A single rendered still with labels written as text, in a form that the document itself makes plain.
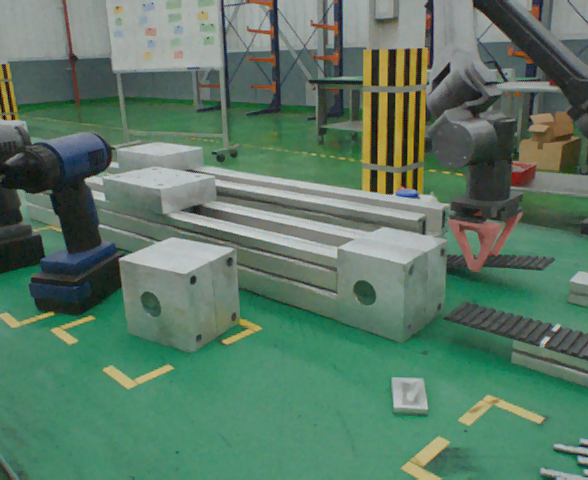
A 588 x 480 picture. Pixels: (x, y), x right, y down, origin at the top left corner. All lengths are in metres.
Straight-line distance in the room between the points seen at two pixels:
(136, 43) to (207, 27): 0.96
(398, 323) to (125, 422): 0.30
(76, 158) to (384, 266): 0.40
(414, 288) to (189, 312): 0.25
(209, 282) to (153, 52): 6.19
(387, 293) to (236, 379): 0.19
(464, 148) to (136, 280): 0.41
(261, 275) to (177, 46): 5.89
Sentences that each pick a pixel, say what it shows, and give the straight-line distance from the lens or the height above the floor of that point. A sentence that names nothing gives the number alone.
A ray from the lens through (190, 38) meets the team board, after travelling 6.49.
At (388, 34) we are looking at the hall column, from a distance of 4.24.
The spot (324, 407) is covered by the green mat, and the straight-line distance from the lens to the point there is 0.55.
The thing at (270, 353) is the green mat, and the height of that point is 0.78.
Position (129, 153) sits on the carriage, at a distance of 1.28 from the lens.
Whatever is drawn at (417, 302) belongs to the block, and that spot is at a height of 0.82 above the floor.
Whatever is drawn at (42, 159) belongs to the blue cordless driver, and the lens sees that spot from 0.73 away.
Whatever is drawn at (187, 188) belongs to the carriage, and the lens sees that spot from 0.91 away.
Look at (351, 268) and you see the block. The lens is 0.66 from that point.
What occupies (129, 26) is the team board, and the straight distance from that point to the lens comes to 6.98.
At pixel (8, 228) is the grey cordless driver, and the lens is 0.99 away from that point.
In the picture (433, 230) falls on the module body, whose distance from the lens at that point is 0.90.
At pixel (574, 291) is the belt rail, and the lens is 0.81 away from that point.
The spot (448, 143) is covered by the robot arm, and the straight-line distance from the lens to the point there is 0.73.
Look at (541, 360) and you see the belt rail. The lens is 0.64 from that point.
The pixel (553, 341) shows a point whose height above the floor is 0.81.
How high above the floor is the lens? 1.09
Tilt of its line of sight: 18 degrees down
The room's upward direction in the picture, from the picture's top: 2 degrees counter-clockwise
